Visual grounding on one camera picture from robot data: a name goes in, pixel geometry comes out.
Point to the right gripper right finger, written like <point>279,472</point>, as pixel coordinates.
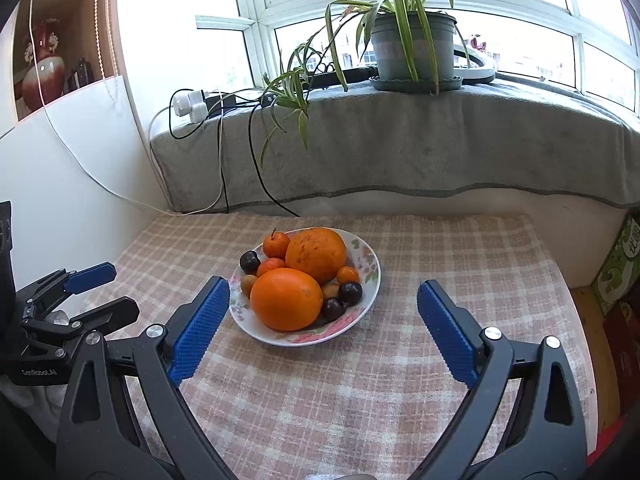
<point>545,436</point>

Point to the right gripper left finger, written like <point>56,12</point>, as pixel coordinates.
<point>99,436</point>

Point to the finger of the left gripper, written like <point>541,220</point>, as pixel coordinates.
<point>105,319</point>
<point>85,278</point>

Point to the brown kiwi fruit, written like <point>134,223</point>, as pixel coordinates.
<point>247,283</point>

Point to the dark plum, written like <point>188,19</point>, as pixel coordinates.
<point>350,293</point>
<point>332,309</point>
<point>249,262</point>

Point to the small tangerine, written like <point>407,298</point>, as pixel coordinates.
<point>270,264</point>

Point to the large orange with stem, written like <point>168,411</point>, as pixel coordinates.
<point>286,299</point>

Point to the small mandarin with stem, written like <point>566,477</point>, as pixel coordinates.
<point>276,244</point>

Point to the large speckled orange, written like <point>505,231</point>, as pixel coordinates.
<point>318,252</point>

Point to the tiny orange kumquat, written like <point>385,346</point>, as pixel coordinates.
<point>347,274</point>

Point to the left hand grey glove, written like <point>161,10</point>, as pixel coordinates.
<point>43,404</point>

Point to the pink plaid blanket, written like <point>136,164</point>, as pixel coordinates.
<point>376,398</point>

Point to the green cardboard box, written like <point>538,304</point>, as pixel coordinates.
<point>620,270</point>

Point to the grey towel on sill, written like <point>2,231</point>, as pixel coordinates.
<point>499,135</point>

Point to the red white vase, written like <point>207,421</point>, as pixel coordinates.
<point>45,78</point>

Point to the white power strip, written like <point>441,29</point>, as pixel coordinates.
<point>190,103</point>

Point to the floral white plate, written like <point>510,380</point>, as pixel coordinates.
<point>360,255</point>

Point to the spider plant in pot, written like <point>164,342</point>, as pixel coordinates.
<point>412,44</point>

